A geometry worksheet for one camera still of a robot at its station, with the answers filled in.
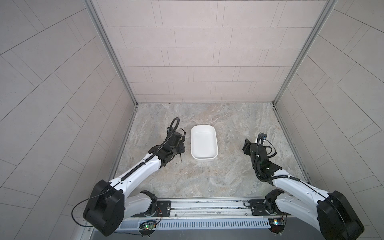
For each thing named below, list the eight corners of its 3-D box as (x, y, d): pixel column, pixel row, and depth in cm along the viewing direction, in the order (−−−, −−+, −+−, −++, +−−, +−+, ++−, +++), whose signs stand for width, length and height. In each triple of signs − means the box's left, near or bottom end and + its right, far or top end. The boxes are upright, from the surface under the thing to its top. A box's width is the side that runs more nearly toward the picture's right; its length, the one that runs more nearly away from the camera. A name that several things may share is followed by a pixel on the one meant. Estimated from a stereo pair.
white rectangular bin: (190, 162, 88) (189, 158, 84) (191, 130, 103) (191, 125, 98) (218, 162, 88) (219, 158, 84) (216, 130, 103) (216, 125, 99)
